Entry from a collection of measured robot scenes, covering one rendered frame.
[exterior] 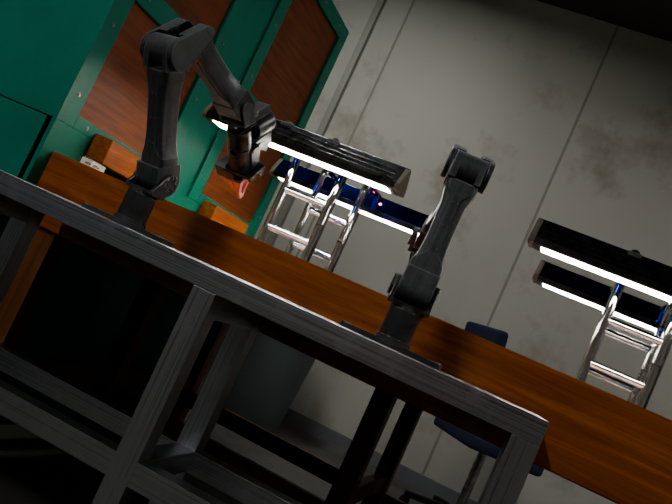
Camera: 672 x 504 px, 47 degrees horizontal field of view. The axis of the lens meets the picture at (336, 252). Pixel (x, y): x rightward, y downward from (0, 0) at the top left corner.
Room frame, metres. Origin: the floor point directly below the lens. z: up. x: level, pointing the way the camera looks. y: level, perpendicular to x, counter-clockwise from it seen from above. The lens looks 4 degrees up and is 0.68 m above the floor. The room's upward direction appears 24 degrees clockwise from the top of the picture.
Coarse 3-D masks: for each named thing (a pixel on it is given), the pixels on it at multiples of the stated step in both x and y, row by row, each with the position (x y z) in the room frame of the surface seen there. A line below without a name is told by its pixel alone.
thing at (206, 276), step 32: (0, 192) 1.45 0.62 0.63; (32, 192) 1.44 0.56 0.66; (96, 224) 1.40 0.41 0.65; (160, 256) 1.36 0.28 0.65; (192, 256) 1.78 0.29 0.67; (224, 288) 1.33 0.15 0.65; (256, 288) 1.31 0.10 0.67; (288, 320) 1.29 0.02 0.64; (320, 320) 1.28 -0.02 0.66; (352, 352) 1.26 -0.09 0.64; (384, 352) 1.25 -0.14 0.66; (416, 384) 1.23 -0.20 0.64; (448, 384) 1.22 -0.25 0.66; (480, 416) 1.20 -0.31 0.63; (512, 416) 1.19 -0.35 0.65
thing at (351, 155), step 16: (208, 112) 2.16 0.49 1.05; (288, 128) 2.11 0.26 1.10; (288, 144) 2.08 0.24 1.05; (304, 144) 2.07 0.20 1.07; (320, 144) 2.07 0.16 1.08; (320, 160) 2.05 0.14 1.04; (336, 160) 2.03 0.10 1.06; (352, 160) 2.03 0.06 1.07; (368, 160) 2.03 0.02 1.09; (384, 160) 2.03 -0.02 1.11; (368, 176) 2.00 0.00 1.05; (384, 176) 1.99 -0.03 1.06; (400, 176) 1.99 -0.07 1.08; (400, 192) 2.00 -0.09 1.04
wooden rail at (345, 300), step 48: (96, 192) 1.89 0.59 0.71; (96, 240) 1.87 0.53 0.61; (192, 240) 1.80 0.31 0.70; (240, 240) 1.76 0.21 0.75; (288, 288) 1.71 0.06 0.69; (336, 288) 1.68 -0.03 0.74; (288, 336) 1.70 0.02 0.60; (432, 336) 1.61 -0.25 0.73; (384, 384) 1.62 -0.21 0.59; (480, 384) 1.57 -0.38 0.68; (528, 384) 1.54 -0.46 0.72; (576, 384) 1.51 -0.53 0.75; (480, 432) 1.55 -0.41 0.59; (576, 432) 1.50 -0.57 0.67; (624, 432) 1.48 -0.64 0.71; (576, 480) 1.49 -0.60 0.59; (624, 480) 1.47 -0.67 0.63
